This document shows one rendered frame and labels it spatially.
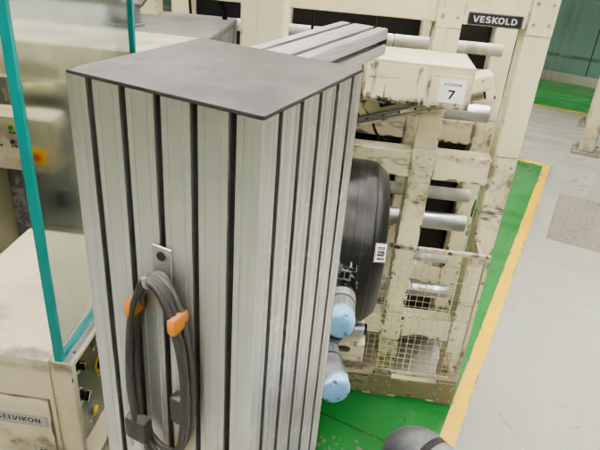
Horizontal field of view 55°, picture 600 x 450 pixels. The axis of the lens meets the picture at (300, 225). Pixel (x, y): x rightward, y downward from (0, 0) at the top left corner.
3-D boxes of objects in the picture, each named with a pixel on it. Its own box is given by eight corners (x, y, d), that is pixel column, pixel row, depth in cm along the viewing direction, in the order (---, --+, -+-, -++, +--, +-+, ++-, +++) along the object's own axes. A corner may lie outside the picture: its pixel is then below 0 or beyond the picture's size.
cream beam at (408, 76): (293, 94, 201) (295, 51, 194) (301, 76, 223) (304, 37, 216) (468, 112, 197) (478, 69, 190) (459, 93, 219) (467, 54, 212)
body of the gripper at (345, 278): (358, 263, 168) (358, 282, 157) (354, 290, 171) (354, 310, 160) (332, 261, 168) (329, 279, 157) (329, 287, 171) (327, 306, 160)
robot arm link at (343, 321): (317, 332, 146) (333, 307, 143) (320, 311, 156) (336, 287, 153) (344, 346, 146) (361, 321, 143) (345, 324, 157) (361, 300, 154)
